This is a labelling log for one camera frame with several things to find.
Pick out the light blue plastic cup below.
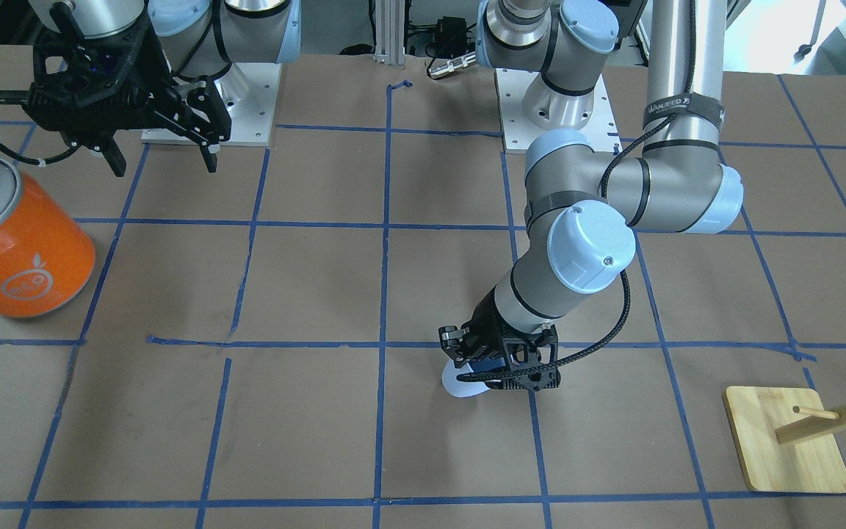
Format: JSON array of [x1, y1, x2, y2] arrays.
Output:
[[443, 358, 506, 399]]

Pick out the wooden cup stand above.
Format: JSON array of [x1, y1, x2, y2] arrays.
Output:
[[719, 385, 846, 494]]

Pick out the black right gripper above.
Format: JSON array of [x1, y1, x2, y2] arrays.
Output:
[[23, 11, 232, 178]]

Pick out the aluminium frame post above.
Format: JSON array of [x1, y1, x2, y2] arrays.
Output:
[[372, 0, 407, 69]]

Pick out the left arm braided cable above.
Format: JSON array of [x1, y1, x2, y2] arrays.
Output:
[[456, 0, 699, 383]]

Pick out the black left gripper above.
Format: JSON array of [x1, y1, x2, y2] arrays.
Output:
[[438, 290, 561, 392]]

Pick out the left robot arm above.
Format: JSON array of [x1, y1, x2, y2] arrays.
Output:
[[438, 1, 743, 397]]

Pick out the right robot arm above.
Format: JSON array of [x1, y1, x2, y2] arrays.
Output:
[[21, 1, 301, 176]]

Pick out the orange can with grey lid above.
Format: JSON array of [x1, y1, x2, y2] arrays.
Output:
[[0, 158, 96, 318]]

